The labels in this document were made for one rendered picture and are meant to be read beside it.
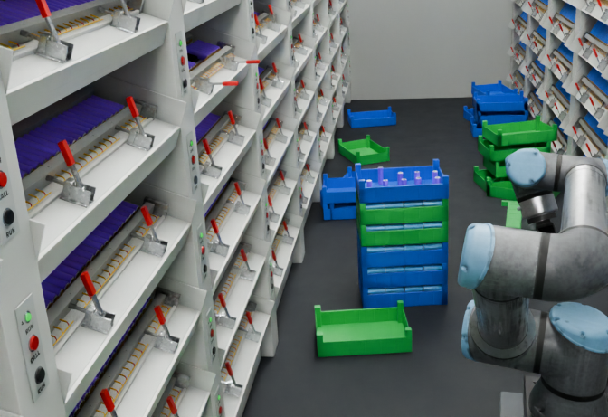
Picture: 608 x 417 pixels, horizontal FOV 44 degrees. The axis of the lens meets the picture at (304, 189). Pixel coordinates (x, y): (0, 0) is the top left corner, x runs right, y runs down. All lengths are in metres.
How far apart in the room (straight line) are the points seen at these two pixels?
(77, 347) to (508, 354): 1.06
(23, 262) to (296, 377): 1.56
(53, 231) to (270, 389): 1.42
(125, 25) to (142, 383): 0.61
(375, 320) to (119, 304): 1.52
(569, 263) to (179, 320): 0.76
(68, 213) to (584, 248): 0.82
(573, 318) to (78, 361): 1.19
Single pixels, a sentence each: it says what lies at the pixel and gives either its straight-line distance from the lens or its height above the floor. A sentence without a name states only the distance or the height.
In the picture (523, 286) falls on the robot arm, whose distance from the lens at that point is 1.33.
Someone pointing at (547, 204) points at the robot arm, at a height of 0.61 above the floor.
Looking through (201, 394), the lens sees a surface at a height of 0.36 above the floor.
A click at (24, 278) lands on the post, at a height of 0.95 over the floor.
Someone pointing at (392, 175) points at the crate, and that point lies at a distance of 2.75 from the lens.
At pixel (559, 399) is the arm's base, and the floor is 0.21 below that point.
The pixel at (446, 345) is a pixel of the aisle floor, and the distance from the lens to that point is 2.53.
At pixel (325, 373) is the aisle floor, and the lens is 2.39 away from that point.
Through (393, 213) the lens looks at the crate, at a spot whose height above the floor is 0.36.
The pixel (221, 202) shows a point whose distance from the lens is 2.07.
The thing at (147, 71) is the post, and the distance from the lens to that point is 1.47.
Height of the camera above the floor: 1.31
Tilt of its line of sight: 20 degrees down
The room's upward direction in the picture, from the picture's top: 3 degrees counter-clockwise
